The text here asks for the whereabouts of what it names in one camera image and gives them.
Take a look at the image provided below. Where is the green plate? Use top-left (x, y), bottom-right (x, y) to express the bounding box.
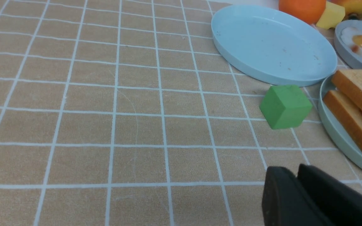
top-left (318, 76), bottom-right (362, 169)

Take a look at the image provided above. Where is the beige checked tablecloth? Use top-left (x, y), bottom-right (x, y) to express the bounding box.
top-left (0, 0), bottom-right (362, 226)

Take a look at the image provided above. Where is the orange fruit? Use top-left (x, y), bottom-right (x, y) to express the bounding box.
top-left (278, 0), bottom-right (326, 25)

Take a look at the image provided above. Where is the grey plate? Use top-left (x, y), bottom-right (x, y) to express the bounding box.
top-left (333, 20), bottom-right (362, 69)

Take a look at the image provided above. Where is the light blue plate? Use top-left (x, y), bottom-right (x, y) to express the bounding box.
top-left (211, 5), bottom-right (337, 87)

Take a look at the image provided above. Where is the yellow cube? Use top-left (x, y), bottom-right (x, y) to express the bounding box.
top-left (315, 1), bottom-right (346, 30)

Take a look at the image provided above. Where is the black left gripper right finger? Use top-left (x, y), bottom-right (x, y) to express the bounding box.
top-left (297, 164), bottom-right (362, 226)

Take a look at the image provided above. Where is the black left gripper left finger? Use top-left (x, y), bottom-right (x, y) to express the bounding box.
top-left (261, 166), bottom-right (334, 226)

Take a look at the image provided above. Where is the red yellow apple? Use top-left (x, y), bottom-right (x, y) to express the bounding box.
top-left (330, 0), bottom-right (362, 21)

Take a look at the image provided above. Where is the green cube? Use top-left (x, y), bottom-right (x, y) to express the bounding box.
top-left (260, 85), bottom-right (313, 130)

